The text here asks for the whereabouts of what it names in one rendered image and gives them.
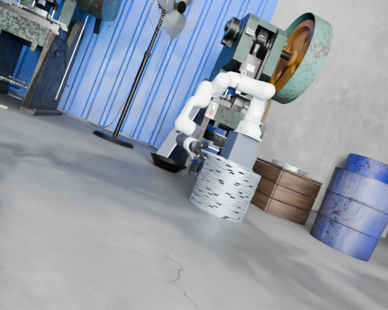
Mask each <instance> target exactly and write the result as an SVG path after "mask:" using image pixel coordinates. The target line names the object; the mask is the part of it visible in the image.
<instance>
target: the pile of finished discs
mask: <svg viewBox="0 0 388 310"><path fill-rule="evenodd" d="M271 163H274V164H276V165H279V166H282V167H284V168H287V169H289V170H292V171H293V172H296V173H299V174H301V175H303V176H305V177H306V176H307V174H308V173H307V172H305V171H303V170H301V169H298V168H296V167H292V166H290V165H288V164H285V163H284V162H280V161H278V160H275V159H273V160H272V162H271Z"/></svg>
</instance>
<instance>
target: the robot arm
mask: <svg viewBox="0 0 388 310"><path fill-rule="evenodd" d="M227 87H231V88H233V89H235V90H238V91H240V92H243V93H246V94H249V95H252V99H251V102H250V105H249V108H248V110H247V112H246V114H245V116H244V118H243V120H242V121H240V123H239V125H238V127H237V129H236V130H234V132H239V133H242V134H244V135H246V136H249V137H251V138H253V139H255V140H258V141H262V140H261V139H260V136H261V130H260V128H259V125H260V122H261V117H262V115H263V113H264V110H265V102H266V101H267V99H269V98H271V97H272V96H273V95H274V94H275V88H274V86H273V85H271V84H269V83H266V82H262V81H258V80H255V79H252V78H250V77H247V76H244V75H242V74H238V73H234V72H231V71H229V72H227V73H219V74H218V75H217V76H216V77H215V78H214V80H213V81H212V82H209V81H202V82H201V83H200V84H199V86H198V88H197V90H196V93H195V95H194V96H193V97H190V98H189V99H188V101H187V102H186V104H185V106H184V108H183V110H182V111H181V113H180V115H179V117H178V118H177V119H176V121H175V123H174V124H175V128H176V130H178V131H180V132H182V134H179V135H178V136H176V143H177V145H178V146H180V147H181V148H183V149H185V150H186V151H187V152H188V154H189V156H190V157H191V159H196V160H198V161H200V162H202V163H204V162H205V160H206V157H205V156H204V154H203V152H202V151H201V150H203V149H204V148H211V149H214V150H216V151H219V150H218V149H215V146H213V145H212V144H213V142H212V141H209V140H206V139H205V138H201V141H198V140H197V139H199V137H200V135H201V127H200V126H199V125H198V124H196V123H194V122H193V121H192V120H190V119H189V118H188V115H189V114H190V112H191V110H192V108H193V107H194V108H205V107H207V106H208V105H209V103H210V100H211V97H216V98H217V97H220V96H221V95H222V94H223V93H224V92H225V90H226V89H227ZM203 142H206V143H208V144H206V145H204V144H203ZM198 156H201V158H202V159H200V158H199V157H198Z"/></svg>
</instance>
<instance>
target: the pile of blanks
mask: <svg viewBox="0 0 388 310"><path fill-rule="evenodd" d="M260 179H261V178H260V177H257V176H254V175H251V174H249V173H246V172H244V171H241V170H238V169H236V168H234V167H231V166H229V165H227V164H224V163H222V162H220V161H217V160H215V159H213V158H211V157H209V156H207V158H206V160H205V162H204V165H203V168H202V170H201V173H200V174H199V177H198V179H197V181H196V184H195V187H194V189H193V192H192V194H191V196H190V202H191V203H193V204H194V205H196V206H197V207H199V208H200V209H202V210H204V211H206V212H208V213H210V214H212V215H215V216H217V217H219V218H223V219H225V220H228V221H232V222H236V223H241V222H242V221H243V218H244V217H245V213H246V211H247V208H248V206H249V204H250V201H251V199H252V197H253V195H254V192H255V190H256V188H257V184H258V182H259V180H260Z"/></svg>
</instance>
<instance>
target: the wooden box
mask: <svg viewBox="0 0 388 310"><path fill-rule="evenodd" d="M258 160H259V161H258ZM252 170H253V172H254V173H256V174H258V175H260V176H261V179H260V180H259V182H258V184H257V188H256V190H255V192H254V195H253V197H252V199H251V201H250V202H251V203H252V204H254V205H255V206H257V207H259V208H260V209H261V210H263V211H265V212H267V213H271V214H273V215H276V216H278V217H282V218H284V219H287V220H290V221H293V222H295V223H299V224H300V225H305V223H306V221H307V219H308V216H309V214H310V213H309V212H310V211H311V209H312V207H313V205H314V202H315V199H316V198H317V196H318V193H319V191H320V188H321V186H322V183H320V182H318V181H315V180H313V179H311V178H308V177H305V176H303V175H301V174H299V173H296V172H293V171H292V170H289V169H287V168H284V167H282V166H279V165H276V164H274V163H271V162H269V161H265V160H263V159H260V158H258V157H257V160H256V161H255V163H254V166H253V169H252ZM317 184H318V185H317ZM320 185H321V186H320ZM313 198H314V199H313Z"/></svg>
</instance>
